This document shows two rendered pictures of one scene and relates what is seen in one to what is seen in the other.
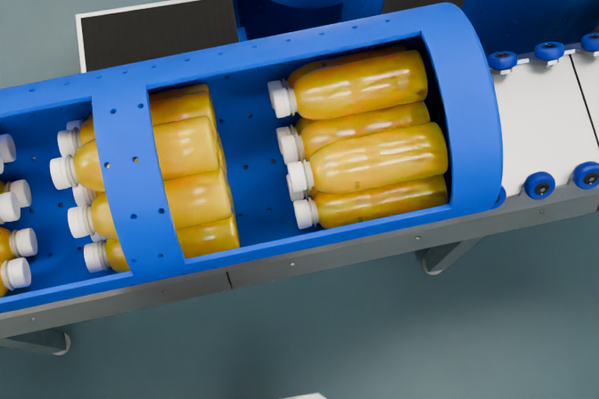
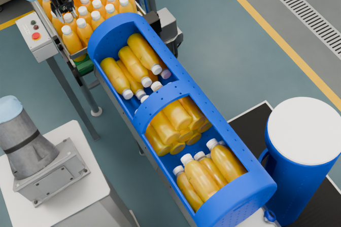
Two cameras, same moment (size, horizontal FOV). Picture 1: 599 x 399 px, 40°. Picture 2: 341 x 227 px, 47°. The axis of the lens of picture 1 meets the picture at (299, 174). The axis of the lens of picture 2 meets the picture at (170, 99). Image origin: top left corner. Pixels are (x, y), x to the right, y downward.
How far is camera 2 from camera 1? 59 cm
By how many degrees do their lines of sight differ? 32
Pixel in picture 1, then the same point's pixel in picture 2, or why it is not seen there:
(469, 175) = (204, 212)
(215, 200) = (165, 134)
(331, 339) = not seen: outside the picture
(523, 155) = not seen: outside the picture
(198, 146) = (177, 118)
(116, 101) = (179, 86)
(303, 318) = not seen: outside the picture
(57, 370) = (133, 155)
